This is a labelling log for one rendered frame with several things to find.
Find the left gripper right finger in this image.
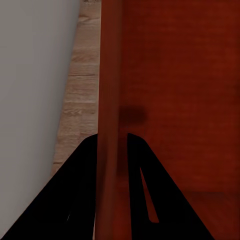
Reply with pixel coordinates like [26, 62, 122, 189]
[127, 133, 215, 240]

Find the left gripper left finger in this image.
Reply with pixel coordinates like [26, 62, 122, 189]
[1, 134, 98, 240]

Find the storage box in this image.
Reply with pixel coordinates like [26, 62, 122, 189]
[94, 0, 240, 240]

